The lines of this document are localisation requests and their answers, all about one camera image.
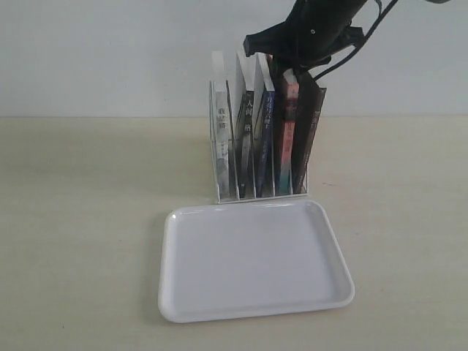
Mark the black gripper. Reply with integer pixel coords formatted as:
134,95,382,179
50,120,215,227
243,0,366,83

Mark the blue moon cover book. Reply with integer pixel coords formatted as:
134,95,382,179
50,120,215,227
254,53,275,197

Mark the red teal spine book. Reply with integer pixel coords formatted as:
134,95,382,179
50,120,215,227
273,69,300,195

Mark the dark brown spine book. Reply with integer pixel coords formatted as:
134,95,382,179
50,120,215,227
292,72,327,194

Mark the black grey spine book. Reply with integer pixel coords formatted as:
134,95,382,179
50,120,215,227
233,50,257,199

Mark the white grey spine book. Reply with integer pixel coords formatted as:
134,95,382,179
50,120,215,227
211,50,235,197

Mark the clear acrylic book rack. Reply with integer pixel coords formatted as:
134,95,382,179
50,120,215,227
208,80,309,204

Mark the white plastic tray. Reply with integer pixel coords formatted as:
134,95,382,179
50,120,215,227
158,199,355,323

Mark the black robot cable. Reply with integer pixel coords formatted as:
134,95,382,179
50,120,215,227
310,0,399,82

